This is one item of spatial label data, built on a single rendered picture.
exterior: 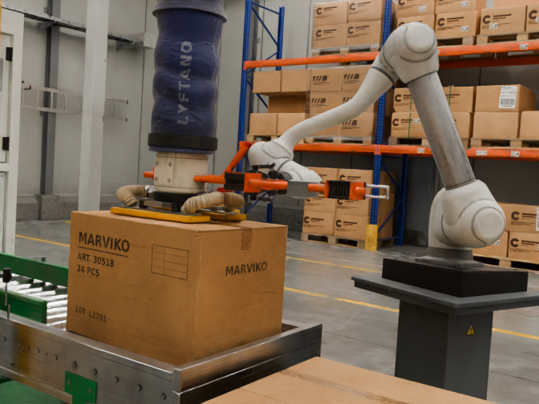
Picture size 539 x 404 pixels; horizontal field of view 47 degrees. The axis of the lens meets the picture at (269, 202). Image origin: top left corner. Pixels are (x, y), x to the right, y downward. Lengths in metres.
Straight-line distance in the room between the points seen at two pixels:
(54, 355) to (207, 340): 0.49
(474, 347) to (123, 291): 1.22
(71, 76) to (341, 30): 5.09
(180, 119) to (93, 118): 3.03
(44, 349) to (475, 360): 1.44
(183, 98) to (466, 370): 1.33
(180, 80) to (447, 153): 0.88
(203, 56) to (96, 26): 3.09
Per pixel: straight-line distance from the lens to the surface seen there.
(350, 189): 1.66
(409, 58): 2.03
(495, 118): 9.00
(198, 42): 2.00
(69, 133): 12.15
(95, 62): 4.99
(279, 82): 10.69
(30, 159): 11.71
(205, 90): 1.98
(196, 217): 1.87
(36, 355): 2.09
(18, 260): 3.17
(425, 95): 2.06
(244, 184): 1.84
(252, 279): 1.89
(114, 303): 1.99
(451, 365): 2.26
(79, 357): 1.92
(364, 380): 1.85
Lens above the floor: 1.12
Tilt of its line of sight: 3 degrees down
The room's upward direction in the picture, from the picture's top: 3 degrees clockwise
